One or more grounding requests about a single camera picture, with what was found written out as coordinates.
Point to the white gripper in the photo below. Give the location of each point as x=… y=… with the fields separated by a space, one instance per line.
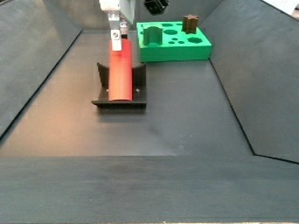
x=120 y=12

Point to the red oval cylinder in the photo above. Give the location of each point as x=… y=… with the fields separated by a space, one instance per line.
x=120 y=73

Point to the black cradle fixture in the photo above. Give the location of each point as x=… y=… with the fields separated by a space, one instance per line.
x=139 y=100

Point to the green shape sorter block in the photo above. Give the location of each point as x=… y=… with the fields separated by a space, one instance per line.
x=163 y=42

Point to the brown star peg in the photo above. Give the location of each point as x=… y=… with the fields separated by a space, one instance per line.
x=189 y=24

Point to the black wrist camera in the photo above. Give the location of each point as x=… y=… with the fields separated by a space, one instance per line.
x=155 y=6

